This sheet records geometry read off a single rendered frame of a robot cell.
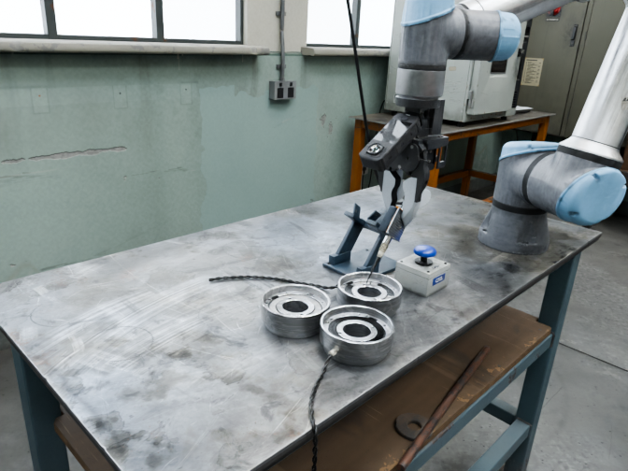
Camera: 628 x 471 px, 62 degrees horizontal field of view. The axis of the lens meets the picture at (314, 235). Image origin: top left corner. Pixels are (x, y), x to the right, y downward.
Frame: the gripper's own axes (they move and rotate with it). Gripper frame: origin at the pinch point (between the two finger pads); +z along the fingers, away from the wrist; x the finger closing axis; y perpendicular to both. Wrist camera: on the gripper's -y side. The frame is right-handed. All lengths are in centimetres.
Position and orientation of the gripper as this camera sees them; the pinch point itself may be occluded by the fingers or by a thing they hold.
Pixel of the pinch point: (397, 218)
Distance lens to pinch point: 91.1
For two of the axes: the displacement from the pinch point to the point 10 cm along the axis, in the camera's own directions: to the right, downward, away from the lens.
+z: -0.5, 9.3, 3.6
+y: 7.3, -2.1, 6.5
